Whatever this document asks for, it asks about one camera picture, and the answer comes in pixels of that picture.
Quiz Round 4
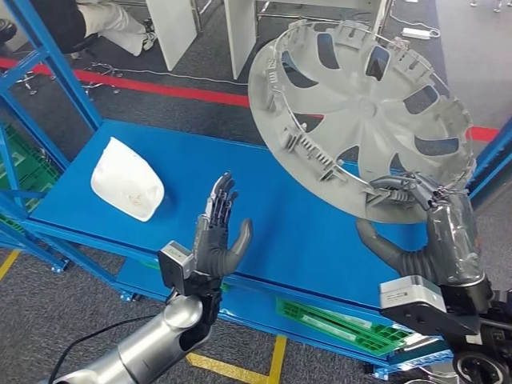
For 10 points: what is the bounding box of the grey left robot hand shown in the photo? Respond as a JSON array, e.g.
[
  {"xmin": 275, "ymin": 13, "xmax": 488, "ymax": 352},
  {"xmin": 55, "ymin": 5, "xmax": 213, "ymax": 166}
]
[{"xmin": 191, "ymin": 170, "xmax": 254, "ymax": 280}]

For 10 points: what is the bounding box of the silver plastic wheel hubcap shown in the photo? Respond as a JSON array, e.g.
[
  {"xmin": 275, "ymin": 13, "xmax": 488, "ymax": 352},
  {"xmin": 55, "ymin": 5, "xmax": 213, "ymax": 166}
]
[{"xmin": 248, "ymin": 20, "xmax": 477, "ymax": 225}]

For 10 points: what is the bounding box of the blue metal shelf rack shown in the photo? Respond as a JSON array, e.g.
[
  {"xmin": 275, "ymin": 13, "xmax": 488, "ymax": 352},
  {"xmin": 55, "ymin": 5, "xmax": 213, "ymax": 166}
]
[{"xmin": 0, "ymin": 0, "xmax": 512, "ymax": 382}]

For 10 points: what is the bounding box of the white mirror cover shell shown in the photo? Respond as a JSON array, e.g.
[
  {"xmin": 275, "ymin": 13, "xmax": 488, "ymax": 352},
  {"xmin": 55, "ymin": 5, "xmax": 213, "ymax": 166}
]
[{"xmin": 90, "ymin": 136, "xmax": 165, "ymax": 222}]

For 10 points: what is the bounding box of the red barrier tape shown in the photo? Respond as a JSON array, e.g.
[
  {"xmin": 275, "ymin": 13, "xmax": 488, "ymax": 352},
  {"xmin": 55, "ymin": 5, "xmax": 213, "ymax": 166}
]
[{"xmin": 0, "ymin": 55, "xmax": 501, "ymax": 144}]

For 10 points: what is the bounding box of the green folded plastic crate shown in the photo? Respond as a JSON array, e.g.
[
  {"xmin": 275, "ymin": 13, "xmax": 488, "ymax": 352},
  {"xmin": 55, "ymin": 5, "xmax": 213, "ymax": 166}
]
[{"xmin": 276, "ymin": 296, "xmax": 413, "ymax": 357}]

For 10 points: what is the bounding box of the person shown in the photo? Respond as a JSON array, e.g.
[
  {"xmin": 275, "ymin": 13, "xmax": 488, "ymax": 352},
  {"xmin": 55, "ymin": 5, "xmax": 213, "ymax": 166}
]
[{"xmin": 29, "ymin": 0, "xmax": 157, "ymax": 58}]

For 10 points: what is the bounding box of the black swivel office chair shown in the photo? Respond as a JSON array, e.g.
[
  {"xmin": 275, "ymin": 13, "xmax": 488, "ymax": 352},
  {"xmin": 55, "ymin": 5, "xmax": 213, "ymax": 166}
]
[{"xmin": 0, "ymin": 18, "xmax": 122, "ymax": 102}]

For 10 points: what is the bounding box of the white power strip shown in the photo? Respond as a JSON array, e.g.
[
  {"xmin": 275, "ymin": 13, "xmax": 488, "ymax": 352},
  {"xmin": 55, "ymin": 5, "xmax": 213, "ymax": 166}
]
[{"xmin": 401, "ymin": 26, "xmax": 441, "ymax": 42}]

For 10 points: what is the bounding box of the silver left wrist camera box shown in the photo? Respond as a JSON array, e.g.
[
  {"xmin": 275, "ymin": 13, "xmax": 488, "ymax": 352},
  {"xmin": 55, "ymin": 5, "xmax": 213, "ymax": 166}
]
[{"xmin": 157, "ymin": 241, "xmax": 197, "ymax": 295}]

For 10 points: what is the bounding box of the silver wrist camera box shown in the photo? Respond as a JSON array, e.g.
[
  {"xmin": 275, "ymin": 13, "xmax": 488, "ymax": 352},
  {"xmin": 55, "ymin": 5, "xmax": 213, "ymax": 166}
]
[
  {"xmin": 157, "ymin": 241, "xmax": 197, "ymax": 295},
  {"xmin": 378, "ymin": 274, "xmax": 480, "ymax": 338}
]

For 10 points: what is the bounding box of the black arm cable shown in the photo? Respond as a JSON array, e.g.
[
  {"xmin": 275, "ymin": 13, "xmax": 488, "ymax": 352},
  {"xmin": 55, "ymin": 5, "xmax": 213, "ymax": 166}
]
[{"xmin": 48, "ymin": 315, "xmax": 161, "ymax": 384}]

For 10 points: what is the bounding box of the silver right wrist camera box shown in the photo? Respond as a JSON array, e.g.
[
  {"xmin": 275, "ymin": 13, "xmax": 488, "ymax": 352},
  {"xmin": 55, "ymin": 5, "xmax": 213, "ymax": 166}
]
[{"xmin": 378, "ymin": 274, "xmax": 480, "ymax": 338}]

